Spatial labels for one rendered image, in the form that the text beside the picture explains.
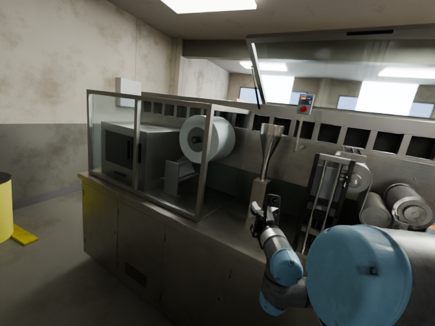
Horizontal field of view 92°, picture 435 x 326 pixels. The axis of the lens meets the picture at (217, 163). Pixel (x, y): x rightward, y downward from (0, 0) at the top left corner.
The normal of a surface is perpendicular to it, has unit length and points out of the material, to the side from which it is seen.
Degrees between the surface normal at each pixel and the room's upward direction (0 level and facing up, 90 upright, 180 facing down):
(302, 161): 90
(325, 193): 90
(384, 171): 90
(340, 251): 83
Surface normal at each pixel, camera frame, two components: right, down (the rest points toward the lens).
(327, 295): -0.97, -0.24
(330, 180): -0.51, 0.15
